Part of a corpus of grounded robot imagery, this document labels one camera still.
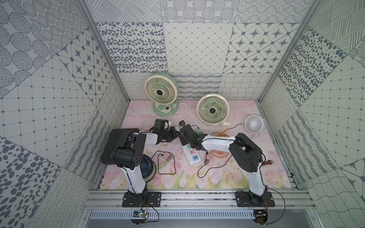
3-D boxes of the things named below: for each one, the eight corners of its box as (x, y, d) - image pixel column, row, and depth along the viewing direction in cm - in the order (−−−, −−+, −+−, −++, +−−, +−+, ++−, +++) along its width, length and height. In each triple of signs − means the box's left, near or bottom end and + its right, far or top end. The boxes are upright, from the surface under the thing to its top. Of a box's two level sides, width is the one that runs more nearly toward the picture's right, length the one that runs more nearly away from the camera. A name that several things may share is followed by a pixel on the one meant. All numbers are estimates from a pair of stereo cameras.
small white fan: (247, 138, 99) (253, 129, 90) (243, 124, 107) (248, 114, 97) (261, 138, 99) (269, 129, 90) (256, 124, 107) (263, 114, 97)
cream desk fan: (197, 126, 106) (199, 108, 90) (196, 112, 115) (198, 94, 99) (225, 126, 106) (232, 108, 90) (222, 112, 115) (228, 94, 99)
